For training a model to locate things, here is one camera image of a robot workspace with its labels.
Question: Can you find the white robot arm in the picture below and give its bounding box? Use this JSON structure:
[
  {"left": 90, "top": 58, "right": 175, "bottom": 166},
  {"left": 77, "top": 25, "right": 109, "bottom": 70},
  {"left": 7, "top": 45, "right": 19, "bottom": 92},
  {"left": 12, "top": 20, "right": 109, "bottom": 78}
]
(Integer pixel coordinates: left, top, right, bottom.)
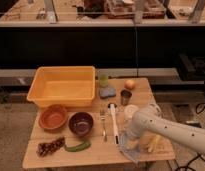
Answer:
[{"left": 125, "top": 104, "right": 205, "bottom": 156}]

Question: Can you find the white-handled brush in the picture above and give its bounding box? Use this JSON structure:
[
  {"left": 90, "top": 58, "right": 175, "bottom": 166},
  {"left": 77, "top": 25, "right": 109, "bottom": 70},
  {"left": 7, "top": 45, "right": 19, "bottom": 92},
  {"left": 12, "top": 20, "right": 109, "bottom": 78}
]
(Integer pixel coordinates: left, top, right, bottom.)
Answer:
[{"left": 108, "top": 103, "right": 119, "bottom": 145}]

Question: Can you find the metal fork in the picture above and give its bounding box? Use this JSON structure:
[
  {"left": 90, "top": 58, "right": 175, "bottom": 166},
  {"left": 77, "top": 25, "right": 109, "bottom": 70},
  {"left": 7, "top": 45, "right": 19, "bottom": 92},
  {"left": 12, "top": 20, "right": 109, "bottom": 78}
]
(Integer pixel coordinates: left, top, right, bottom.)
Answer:
[{"left": 100, "top": 110, "right": 107, "bottom": 142}]

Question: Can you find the grey-blue towel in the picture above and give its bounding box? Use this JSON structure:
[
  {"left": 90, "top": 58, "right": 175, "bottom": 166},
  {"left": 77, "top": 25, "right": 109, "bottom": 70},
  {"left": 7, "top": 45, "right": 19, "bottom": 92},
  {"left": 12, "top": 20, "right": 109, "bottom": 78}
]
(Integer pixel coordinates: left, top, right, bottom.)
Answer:
[{"left": 119, "top": 132, "right": 140, "bottom": 164}]

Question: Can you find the purple bowl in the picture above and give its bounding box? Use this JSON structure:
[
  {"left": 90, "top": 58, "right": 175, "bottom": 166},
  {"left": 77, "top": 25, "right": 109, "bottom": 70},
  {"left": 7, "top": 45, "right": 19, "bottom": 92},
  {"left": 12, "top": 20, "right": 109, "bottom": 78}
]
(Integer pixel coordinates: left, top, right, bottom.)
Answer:
[{"left": 69, "top": 112, "right": 94, "bottom": 137}]

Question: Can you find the white plastic cup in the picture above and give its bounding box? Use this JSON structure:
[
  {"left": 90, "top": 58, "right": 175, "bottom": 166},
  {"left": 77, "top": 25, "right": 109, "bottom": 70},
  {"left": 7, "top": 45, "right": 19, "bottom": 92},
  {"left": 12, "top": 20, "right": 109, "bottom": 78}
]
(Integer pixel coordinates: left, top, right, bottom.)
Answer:
[{"left": 124, "top": 105, "right": 139, "bottom": 121}]

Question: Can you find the green chili pepper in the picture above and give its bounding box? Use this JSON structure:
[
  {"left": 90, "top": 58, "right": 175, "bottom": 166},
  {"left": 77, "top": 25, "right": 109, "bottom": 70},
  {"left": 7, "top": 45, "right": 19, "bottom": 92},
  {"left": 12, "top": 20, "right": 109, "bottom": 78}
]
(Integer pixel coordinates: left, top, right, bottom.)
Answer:
[{"left": 64, "top": 140, "right": 91, "bottom": 152}]

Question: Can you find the yellow plastic tub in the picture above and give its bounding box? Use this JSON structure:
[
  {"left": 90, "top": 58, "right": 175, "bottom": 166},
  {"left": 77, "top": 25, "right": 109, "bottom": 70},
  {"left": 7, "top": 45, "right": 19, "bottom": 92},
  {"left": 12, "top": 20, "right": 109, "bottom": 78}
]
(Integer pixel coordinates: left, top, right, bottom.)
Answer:
[{"left": 27, "top": 66, "right": 95, "bottom": 107}]

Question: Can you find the orange-brown bowl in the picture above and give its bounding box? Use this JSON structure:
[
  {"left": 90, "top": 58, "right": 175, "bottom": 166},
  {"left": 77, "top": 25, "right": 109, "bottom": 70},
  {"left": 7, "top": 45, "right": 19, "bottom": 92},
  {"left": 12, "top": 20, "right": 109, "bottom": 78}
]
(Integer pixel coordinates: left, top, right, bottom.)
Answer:
[{"left": 38, "top": 105, "right": 68, "bottom": 130}]

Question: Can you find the orange fruit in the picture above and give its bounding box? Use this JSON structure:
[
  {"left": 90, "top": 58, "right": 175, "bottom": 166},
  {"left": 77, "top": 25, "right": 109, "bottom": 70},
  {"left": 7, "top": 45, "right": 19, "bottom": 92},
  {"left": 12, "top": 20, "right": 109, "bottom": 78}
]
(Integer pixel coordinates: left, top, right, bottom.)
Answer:
[{"left": 125, "top": 80, "right": 135, "bottom": 90}]

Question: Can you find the dark red grape bunch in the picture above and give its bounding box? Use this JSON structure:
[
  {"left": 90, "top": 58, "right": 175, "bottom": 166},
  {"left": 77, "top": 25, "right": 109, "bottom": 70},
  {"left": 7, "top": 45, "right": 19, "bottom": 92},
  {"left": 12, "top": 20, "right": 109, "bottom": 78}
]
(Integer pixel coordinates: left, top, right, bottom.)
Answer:
[{"left": 37, "top": 137, "right": 65, "bottom": 157}]

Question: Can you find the green cup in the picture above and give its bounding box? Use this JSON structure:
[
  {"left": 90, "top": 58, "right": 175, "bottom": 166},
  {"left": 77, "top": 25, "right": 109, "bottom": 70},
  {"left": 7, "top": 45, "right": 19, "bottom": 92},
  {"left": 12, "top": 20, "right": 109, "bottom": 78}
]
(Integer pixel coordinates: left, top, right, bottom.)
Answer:
[{"left": 98, "top": 74, "right": 108, "bottom": 88}]

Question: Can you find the black cable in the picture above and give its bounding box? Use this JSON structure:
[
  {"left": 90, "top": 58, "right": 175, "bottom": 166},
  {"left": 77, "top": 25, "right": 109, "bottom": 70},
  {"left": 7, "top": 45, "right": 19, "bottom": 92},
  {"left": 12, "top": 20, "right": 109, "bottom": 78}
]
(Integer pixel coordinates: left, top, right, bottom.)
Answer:
[{"left": 169, "top": 99, "right": 205, "bottom": 171}]

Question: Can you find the dark metal cup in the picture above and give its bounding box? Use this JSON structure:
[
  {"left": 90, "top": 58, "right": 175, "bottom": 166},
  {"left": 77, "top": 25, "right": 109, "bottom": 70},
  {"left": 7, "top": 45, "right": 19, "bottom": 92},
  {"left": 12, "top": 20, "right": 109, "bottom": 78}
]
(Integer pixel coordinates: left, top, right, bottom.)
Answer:
[{"left": 120, "top": 90, "right": 132, "bottom": 106}]

